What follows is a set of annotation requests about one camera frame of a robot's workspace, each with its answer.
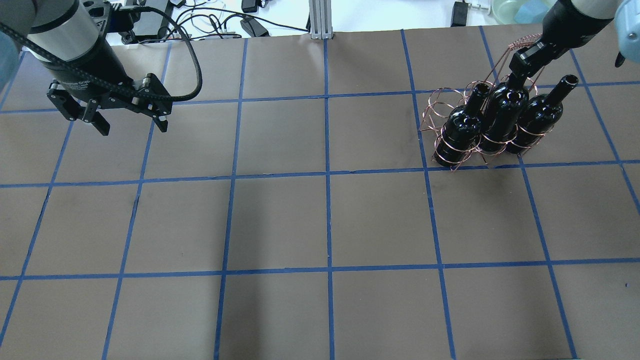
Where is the blue foam block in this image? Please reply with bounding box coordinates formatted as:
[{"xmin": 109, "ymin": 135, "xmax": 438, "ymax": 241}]
[{"xmin": 513, "ymin": 0, "xmax": 551, "ymax": 24}]

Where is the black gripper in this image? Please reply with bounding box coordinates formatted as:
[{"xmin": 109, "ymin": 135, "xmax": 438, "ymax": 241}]
[{"xmin": 509, "ymin": 0, "xmax": 615, "ymax": 78}]

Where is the aluminium frame post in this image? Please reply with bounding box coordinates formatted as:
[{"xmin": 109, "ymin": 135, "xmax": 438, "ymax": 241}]
[{"xmin": 308, "ymin": 0, "xmax": 334, "ymax": 40}]

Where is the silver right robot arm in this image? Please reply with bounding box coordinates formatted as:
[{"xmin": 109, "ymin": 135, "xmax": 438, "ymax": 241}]
[{"xmin": 539, "ymin": 0, "xmax": 640, "ymax": 68}]

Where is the dark wine bottle in basket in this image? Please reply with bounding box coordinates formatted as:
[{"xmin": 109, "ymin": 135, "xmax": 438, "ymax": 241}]
[{"xmin": 505, "ymin": 74, "xmax": 579, "ymax": 155}]

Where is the brown gridded table mat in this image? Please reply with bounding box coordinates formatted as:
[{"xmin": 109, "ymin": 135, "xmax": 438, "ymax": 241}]
[{"xmin": 1, "ymin": 25, "xmax": 639, "ymax": 360}]

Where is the copper wire wine basket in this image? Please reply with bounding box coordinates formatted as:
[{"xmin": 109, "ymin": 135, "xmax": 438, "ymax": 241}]
[{"xmin": 419, "ymin": 33, "xmax": 543, "ymax": 172}]

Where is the dark wine bottle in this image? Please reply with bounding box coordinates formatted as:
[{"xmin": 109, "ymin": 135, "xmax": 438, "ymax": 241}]
[
  {"xmin": 478, "ymin": 80, "xmax": 530, "ymax": 155},
  {"xmin": 505, "ymin": 74, "xmax": 579, "ymax": 155}
]

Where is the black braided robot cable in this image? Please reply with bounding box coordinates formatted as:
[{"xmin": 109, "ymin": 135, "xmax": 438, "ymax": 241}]
[{"xmin": 0, "ymin": 4, "xmax": 203, "ymax": 102}]

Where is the black power adapter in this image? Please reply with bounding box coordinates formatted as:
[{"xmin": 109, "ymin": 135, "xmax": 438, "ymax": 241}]
[{"xmin": 450, "ymin": 0, "xmax": 469, "ymax": 28}]

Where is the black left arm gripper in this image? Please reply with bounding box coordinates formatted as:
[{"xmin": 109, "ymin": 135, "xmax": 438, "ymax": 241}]
[{"xmin": 34, "ymin": 38, "xmax": 173, "ymax": 137}]

